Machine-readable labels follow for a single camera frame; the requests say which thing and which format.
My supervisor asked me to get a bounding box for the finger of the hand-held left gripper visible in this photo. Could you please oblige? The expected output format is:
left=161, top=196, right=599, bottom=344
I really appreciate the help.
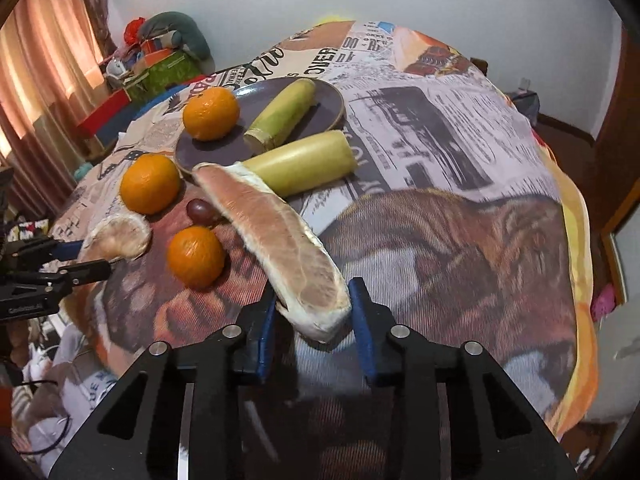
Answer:
left=0, top=259, right=112, bottom=295
left=0, top=239, right=84, bottom=264

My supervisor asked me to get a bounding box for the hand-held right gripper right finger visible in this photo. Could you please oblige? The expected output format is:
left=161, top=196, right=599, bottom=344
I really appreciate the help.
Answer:
left=348, top=277, right=583, bottom=480

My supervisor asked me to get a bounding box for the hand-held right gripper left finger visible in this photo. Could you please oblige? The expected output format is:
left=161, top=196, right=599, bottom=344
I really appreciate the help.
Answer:
left=47, top=292, right=281, bottom=480

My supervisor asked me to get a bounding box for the small peeled pomelo segment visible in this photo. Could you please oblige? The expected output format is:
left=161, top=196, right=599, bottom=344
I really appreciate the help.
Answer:
left=80, top=211, right=152, bottom=264

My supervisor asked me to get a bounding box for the large peeled pomelo segment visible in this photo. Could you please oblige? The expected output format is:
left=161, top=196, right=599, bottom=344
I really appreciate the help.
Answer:
left=191, top=161, right=353, bottom=345

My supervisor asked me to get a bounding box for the patterned cloth pile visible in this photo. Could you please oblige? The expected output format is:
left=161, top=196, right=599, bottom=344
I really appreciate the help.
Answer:
left=0, top=310, right=121, bottom=463

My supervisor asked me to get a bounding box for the orange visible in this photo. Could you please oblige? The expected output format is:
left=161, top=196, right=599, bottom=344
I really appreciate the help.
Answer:
left=166, top=225, right=227, bottom=290
left=182, top=86, right=241, bottom=142
left=119, top=153, right=182, bottom=216

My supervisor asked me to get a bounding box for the dark red grape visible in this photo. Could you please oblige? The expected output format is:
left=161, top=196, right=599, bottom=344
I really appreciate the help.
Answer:
left=186, top=198, right=221, bottom=226

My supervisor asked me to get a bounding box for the red box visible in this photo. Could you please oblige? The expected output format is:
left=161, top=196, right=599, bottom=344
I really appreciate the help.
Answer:
left=76, top=89, right=134, bottom=139

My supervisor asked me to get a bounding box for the printed blanket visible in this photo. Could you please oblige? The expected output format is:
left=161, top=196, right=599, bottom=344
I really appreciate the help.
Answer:
left=10, top=19, right=601, bottom=480

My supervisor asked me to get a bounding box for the orange striped curtain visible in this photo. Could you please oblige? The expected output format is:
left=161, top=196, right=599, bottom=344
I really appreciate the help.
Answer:
left=0, top=0, right=123, bottom=221

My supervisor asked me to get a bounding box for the green box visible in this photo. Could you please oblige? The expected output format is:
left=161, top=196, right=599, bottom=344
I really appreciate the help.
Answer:
left=125, top=49, right=203, bottom=104

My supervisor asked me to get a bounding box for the red bag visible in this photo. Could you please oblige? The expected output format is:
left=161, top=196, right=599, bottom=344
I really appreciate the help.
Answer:
left=122, top=17, right=149, bottom=47

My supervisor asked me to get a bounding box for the green sugarcane piece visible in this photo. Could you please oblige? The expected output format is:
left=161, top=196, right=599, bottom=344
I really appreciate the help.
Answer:
left=243, top=78, right=317, bottom=151

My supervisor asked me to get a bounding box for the purple round plate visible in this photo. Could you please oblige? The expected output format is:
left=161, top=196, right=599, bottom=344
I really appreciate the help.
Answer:
left=174, top=77, right=347, bottom=177

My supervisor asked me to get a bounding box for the pink object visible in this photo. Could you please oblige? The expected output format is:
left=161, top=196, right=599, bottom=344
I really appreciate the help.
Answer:
left=590, top=282, right=617, bottom=324

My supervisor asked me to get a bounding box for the dark cloth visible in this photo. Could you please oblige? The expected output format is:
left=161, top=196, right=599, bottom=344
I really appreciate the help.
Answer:
left=502, top=89, right=542, bottom=127

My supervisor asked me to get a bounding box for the thin black cable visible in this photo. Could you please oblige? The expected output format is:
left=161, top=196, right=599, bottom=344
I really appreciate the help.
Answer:
left=10, top=375, right=76, bottom=457

